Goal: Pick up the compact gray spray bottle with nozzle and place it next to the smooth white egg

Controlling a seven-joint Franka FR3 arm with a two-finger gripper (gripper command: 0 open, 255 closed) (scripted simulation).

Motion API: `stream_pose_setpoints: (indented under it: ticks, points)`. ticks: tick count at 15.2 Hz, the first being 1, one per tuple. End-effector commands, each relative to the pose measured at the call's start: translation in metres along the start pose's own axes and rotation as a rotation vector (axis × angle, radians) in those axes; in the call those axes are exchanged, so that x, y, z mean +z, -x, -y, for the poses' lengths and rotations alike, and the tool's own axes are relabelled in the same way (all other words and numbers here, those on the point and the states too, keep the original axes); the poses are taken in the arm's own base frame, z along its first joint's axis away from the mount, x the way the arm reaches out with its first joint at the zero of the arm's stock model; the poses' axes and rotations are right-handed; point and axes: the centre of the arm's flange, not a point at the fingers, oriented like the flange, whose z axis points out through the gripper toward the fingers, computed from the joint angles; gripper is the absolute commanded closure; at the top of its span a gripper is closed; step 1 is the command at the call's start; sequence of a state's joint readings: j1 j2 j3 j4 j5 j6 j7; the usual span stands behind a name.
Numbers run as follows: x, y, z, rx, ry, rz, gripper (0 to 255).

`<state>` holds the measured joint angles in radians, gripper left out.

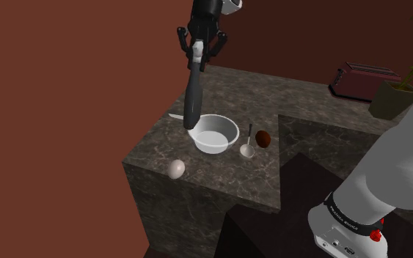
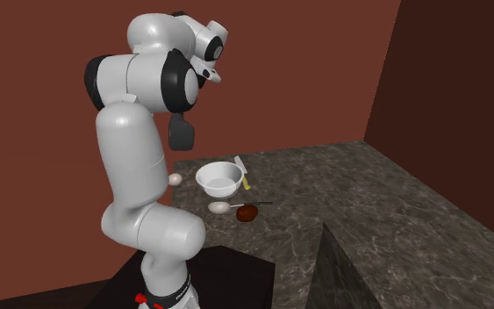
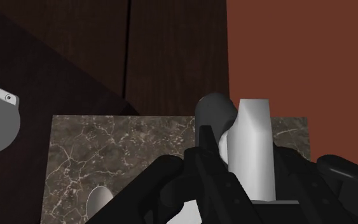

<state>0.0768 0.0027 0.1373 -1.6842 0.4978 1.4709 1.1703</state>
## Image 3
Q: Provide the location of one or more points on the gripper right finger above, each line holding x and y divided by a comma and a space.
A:
327, 198

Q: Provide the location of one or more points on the dark wooden cabinet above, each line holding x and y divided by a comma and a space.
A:
172, 46

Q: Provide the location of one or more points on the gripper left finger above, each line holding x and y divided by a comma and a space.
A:
211, 186

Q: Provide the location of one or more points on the marble patterned robot stand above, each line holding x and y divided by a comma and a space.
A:
104, 145

